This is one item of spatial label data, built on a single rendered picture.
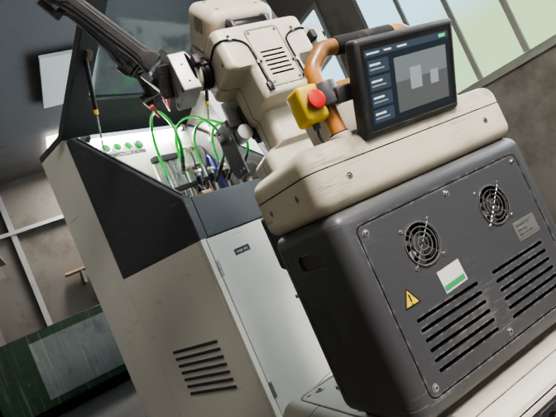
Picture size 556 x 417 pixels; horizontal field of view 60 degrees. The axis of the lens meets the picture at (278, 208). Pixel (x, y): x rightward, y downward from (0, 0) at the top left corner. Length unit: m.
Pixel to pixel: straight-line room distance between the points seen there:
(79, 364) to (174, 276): 3.21
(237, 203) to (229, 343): 0.54
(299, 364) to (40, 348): 3.46
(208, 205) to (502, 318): 1.14
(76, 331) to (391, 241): 4.37
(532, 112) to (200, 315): 2.43
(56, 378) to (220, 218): 3.47
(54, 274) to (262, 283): 7.27
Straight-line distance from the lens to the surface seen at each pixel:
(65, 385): 5.05
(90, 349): 5.04
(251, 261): 1.85
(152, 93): 1.90
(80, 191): 2.31
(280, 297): 1.91
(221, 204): 1.84
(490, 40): 3.48
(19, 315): 8.93
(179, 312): 1.96
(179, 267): 1.86
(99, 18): 1.47
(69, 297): 8.92
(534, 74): 3.37
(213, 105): 2.58
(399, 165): 0.92
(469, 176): 1.03
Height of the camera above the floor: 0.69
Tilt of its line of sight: 3 degrees up
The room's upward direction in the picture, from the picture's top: 24 degrees counter-clockwise
